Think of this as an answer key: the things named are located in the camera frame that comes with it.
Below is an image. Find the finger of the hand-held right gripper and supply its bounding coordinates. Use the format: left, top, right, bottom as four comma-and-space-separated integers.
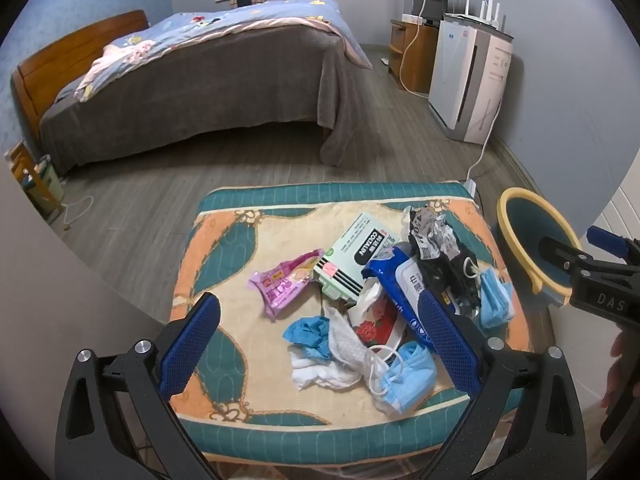
538, 236, 640, 287
587, 226, 640, 265

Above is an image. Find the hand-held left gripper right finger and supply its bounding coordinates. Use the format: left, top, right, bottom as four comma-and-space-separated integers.
417, 290, 587, 480

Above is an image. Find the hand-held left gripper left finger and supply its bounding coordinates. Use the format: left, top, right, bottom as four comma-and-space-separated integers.
54, 291, 222, 480

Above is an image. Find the teal bin with yellow rim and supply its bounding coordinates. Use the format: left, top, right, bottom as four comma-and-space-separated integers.
496, 187, 586, 308

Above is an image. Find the blue face mask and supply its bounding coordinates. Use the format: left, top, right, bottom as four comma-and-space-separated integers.
365, 341, 437, 415
462, 257, 516, 330

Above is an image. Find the black plastic wrapper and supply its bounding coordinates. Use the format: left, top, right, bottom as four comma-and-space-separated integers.
417, 240, 483, 318

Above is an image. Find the red floral tissue packet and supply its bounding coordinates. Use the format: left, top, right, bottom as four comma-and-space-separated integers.
347, 280, 401, 346

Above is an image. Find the blue wet wipes packet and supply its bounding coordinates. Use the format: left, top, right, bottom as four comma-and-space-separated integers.
361, 242, 441, 351

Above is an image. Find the white embossed wet wipe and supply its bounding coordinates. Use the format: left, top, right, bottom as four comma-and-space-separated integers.
324, 305, 386, 386

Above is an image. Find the pink snack packet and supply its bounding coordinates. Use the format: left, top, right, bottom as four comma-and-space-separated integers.
248, 248, 327, 322

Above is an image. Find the black white wrapper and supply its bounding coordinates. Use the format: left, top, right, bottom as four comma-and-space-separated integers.
402, 205, 468, 261

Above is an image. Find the blue glove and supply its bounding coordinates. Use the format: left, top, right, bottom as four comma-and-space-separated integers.
282, 316, 335, 361

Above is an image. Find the white green medicine box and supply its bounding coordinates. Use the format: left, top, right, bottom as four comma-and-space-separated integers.
312, 211, 401, 305

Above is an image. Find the person's right hand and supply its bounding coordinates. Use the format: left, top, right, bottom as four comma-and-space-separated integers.
601, 331, 632, 409

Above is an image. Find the white panelled door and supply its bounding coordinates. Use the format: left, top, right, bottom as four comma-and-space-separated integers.
582, 185, 640, 246

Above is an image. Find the patterned teal orange cushion stool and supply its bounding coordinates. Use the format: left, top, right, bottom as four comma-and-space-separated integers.
169, 181, 535, 463

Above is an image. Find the white air purifier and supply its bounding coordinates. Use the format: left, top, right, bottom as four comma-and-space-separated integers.
427, 12, 515, 142

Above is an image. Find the wooden cabinet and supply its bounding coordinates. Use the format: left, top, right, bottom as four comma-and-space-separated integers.
389, 17, 441, 95

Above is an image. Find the white router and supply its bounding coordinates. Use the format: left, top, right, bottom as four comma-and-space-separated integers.
445, 0, 506, 28

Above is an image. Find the bed with brown cover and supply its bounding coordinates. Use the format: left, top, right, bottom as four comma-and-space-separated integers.
39, 25, 373, 173

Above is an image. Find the blue printed quilt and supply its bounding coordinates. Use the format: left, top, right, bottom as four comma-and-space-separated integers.
75, 0, 373, 103

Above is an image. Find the white power cable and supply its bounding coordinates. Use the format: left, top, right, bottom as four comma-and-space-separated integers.
467, 55, 503, 186

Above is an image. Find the thin white floor cable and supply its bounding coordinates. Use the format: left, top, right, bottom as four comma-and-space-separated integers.
60, 195, 95, 231

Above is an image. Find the white monitor cable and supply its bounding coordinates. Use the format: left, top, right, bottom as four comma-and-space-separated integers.
399, 0, 437, 96

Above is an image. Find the wooden bed frame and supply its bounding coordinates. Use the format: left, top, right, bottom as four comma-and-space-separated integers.
11, 9, 151, 161

